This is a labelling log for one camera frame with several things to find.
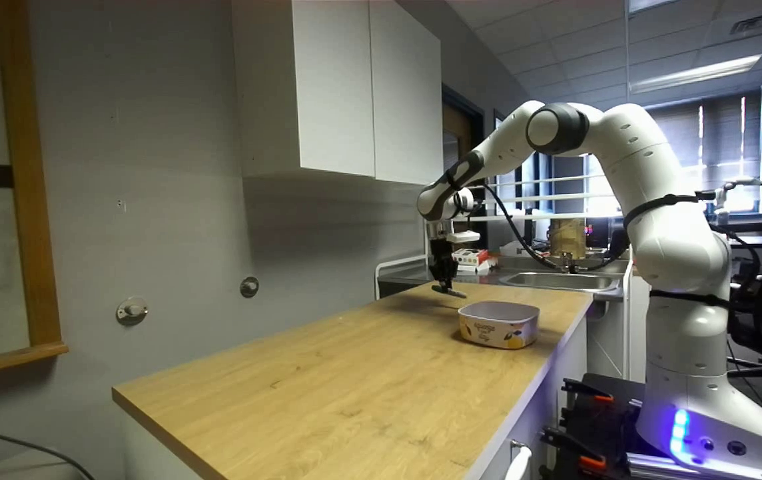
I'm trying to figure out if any wooden frame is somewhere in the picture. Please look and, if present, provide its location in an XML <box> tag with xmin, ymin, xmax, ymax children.
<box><xmin>0</xmin><ymin>0</ymin><xmax>73</xmax><ymax>385</ymax></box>

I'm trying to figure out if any white patterned bowl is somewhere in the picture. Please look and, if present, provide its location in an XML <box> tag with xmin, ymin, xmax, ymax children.
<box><xmin>455</xmin><ymin>299</ymin><xmax>541</xmax><ymax>350</ymax></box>

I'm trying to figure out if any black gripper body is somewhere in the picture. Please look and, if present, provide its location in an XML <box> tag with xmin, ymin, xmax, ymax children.
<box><xmin>427</xmin><ymin>234</ymin><xmax>462</xmax><ymax>281</ymax></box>

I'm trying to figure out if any black floor cable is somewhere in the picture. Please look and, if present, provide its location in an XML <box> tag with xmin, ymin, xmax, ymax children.
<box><xmin>0</xmin><ymin>421</ymin><xmax>98</xmax><ymax>480</ymax></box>

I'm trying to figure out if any brown paper bag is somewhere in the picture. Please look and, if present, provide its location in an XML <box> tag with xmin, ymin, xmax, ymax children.
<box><xmin>547</xmin><ymin>219</ymin><xmax>589</xmax><ymax>263</ymax></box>

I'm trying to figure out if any white wall cabinet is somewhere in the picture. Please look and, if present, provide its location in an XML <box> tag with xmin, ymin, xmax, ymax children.
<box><xmin>228</xmin><ymin>0</ymin><xmax>446</xmax><ymax>190</ymax></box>

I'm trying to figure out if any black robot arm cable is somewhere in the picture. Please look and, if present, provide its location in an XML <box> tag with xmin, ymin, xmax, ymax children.
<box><xmin>483</xmin><ymin>181</ymin><xmax>635</xmax><ymax>274</ymax></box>

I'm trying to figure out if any ceiling light panel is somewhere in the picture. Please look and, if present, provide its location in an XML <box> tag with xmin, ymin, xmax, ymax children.
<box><xmin>629</xmin><ymin>50</ymin><xmax>762</xmax><ymax>95</ymax></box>

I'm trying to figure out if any black orange clamp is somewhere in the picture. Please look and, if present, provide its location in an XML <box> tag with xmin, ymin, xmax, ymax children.
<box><xmin>537</xmin><ymin>425</ymin><xmax>612</xmax><ymax>480</ymax></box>
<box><xmin>560</xmin><ymin>377</ymin><xmax>621</xmax><ymax>414</ymax></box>

